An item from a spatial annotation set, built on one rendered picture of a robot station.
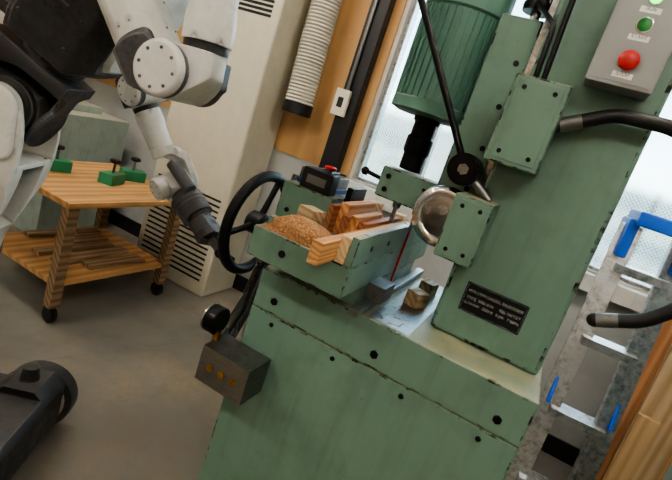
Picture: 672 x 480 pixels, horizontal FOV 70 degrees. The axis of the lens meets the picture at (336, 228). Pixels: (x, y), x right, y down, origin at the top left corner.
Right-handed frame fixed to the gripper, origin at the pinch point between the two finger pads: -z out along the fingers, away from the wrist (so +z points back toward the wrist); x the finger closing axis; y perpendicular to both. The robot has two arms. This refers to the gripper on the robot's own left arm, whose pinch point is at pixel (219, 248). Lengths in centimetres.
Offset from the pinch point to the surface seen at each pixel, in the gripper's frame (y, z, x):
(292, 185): 27.4, -3.5, 14.1
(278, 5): 63, 103, -81
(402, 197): 46, -22, 16
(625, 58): 84, -31, 44
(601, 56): 82, -28, 42
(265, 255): 17.4, -18.2, 35.1
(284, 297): 13.4, -25.3, 25.2
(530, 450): 33, -101, -47
